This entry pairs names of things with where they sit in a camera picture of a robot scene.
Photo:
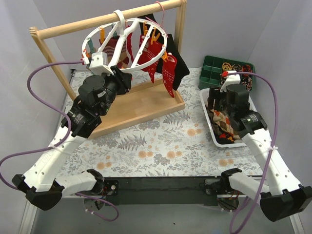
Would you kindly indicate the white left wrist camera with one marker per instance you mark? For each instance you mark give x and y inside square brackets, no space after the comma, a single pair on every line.
[98,63]

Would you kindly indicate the floral table mat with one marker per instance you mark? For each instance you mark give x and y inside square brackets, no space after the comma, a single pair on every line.
[178,144]

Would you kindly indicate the maroon striped hanging sock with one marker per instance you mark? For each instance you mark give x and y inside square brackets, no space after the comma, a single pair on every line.
[109,49]

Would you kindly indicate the black hanging sock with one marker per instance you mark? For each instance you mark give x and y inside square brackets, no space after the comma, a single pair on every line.
[181,69]

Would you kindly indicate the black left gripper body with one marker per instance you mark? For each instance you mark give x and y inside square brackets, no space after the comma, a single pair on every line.
[122,78]

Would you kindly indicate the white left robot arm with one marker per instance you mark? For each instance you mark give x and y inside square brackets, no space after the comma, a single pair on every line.
[40,184]

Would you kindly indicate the wooden clothes rack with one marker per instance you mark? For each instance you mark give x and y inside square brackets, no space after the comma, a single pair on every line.
[146,100]

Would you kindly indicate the argyle brown sock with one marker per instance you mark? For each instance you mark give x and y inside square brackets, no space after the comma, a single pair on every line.
[222,121]

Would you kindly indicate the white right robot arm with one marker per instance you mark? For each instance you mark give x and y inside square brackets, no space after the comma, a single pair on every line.
[283,194]

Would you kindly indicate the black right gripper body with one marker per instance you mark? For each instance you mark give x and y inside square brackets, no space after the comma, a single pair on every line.
[214,98]

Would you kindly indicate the tartan red yellow sock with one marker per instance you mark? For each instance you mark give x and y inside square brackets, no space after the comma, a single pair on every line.
[225,138]

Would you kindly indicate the green compartment tray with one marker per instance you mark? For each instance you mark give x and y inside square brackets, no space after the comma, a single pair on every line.
[212,68]

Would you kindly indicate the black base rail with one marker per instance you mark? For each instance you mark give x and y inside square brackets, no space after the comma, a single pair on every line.
[204,190]

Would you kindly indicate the white plastic basket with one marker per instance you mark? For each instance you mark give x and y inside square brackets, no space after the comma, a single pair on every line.
[204,94]

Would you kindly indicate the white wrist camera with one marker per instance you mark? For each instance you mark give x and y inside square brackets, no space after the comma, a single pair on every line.
[98,63]
[229,77]

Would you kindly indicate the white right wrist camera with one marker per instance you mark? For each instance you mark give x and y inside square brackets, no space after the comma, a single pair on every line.
[229,77]

